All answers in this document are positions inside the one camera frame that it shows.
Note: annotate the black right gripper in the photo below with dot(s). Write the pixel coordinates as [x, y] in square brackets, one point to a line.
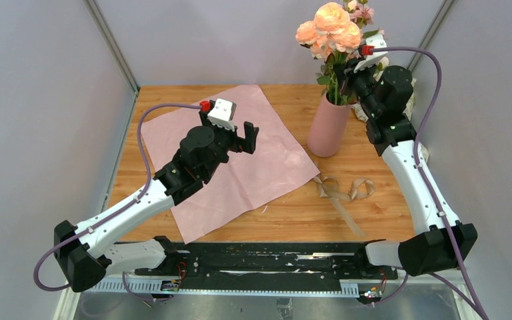
[348, 76]

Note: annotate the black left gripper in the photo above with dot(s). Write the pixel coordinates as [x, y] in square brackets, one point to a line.
[240, 144]

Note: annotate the pink wrapping paper sheet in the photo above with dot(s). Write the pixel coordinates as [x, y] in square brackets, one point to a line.
[266, 196]

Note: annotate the pink cylindrical vase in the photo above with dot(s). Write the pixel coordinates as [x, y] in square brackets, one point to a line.
[328, 128]

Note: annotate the beige ribbon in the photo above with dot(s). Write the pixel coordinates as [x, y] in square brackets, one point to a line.
[329, 188]

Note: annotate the orange rose stem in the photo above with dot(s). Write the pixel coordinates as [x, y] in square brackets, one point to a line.
[308, 37]

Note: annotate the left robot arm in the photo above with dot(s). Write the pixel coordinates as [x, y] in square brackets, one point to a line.
[89, 251]

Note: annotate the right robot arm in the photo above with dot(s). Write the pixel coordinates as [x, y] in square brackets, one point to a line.
[441, 240]

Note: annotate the crumpled green patterned cloth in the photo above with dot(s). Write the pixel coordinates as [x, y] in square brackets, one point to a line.
[409, 107]

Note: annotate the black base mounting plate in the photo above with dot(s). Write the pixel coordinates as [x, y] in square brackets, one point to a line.
[259, 267]

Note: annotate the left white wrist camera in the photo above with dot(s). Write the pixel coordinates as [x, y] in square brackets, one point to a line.
[221, 115]

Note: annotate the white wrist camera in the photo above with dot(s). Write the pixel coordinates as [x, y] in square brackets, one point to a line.
[371, 52]
[221, 115]

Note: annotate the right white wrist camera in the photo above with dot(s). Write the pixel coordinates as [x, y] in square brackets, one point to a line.
[371, 52]

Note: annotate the aluminium rail frame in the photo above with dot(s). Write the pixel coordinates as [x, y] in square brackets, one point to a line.
[152, 289]

